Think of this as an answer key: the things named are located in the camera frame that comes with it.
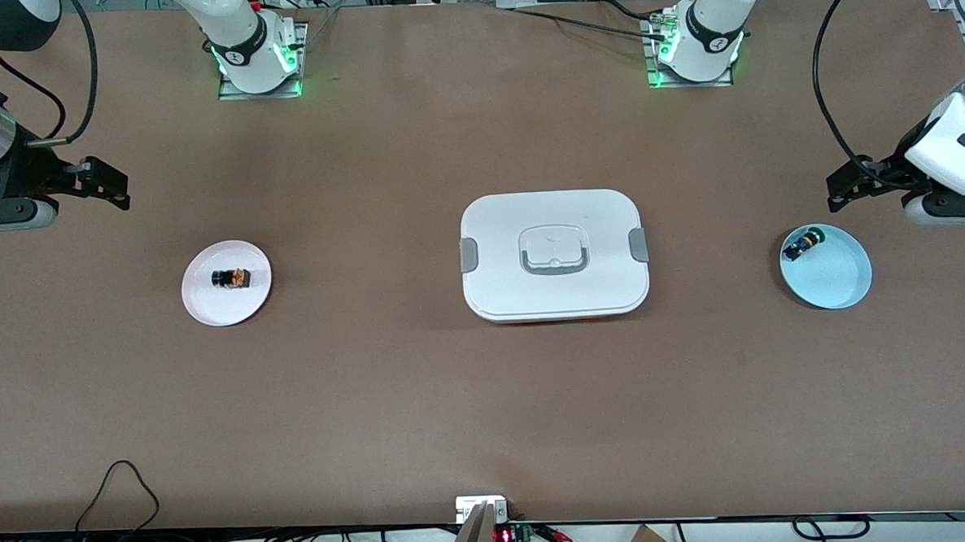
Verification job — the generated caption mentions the red probe leads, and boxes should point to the red probe leads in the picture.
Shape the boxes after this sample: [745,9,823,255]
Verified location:
[535,522,597,542]

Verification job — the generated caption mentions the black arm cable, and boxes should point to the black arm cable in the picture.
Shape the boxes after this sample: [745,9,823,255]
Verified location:
[810,0,928,196]
[0,0,103,148]

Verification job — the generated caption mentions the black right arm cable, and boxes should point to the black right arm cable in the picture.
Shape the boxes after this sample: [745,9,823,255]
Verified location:
[0,0,103,148]

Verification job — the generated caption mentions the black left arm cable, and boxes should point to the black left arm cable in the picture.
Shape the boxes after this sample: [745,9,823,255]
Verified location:
[810,0,928,196]

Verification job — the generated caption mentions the small white metal device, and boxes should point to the small white metal device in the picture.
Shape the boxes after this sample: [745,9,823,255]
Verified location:
[455,495,509,524]

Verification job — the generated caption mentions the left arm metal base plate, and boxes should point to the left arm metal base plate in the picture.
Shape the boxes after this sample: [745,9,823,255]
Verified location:
[641,11,736,91]

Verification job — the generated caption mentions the pink round plate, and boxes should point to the pink round plate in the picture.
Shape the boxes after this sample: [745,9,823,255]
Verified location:
[180,238,275,329]

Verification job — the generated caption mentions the light blue round plate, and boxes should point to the light blue round plate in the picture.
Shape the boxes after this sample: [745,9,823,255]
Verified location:
[778,221,873,313]

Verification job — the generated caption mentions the white lidded lunch box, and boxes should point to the white lidded lunch box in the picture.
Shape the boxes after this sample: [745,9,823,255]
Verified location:
[457,186,653,326]

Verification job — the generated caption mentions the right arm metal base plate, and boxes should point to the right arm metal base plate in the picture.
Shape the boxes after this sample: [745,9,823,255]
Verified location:
[215,22,311,102]

